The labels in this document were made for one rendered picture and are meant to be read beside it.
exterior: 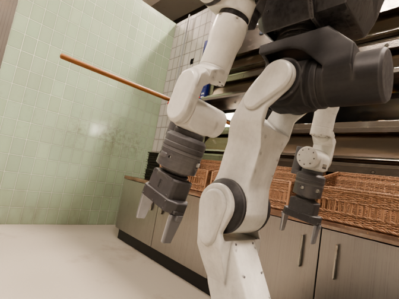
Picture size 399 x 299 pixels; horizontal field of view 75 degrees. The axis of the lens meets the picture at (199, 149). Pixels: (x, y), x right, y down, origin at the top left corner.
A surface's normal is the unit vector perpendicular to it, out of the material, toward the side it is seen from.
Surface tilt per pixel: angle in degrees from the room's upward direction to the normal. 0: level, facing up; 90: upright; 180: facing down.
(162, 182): 88
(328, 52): 90
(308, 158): 93
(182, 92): 87
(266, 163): 100
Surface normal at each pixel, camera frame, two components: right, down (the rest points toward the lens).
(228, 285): -0.70, -0.20
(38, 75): 0.68, 0.04
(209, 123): 0.62, 0.26
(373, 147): -0.61, -0.52
